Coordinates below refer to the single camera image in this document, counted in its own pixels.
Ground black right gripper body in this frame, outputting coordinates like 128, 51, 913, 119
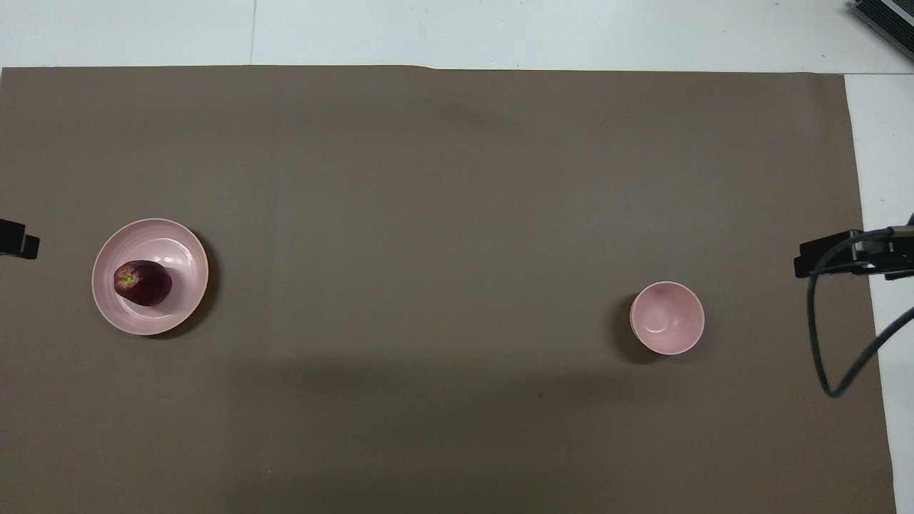
854, 226, 914, 281

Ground black ribbed device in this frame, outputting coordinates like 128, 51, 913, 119
851, 0, 914, 42

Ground pink bowl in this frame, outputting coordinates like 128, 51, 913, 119
629, 281, 706, 356

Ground brown table mat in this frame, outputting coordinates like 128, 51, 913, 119
0, 66, 898, 514

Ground dark red apple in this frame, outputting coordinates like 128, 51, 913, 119
114, 260, 173, 308

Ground pink plate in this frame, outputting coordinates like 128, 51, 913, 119
91, 218, 210, 336

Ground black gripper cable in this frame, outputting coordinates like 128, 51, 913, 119
807, 226, 914, 399

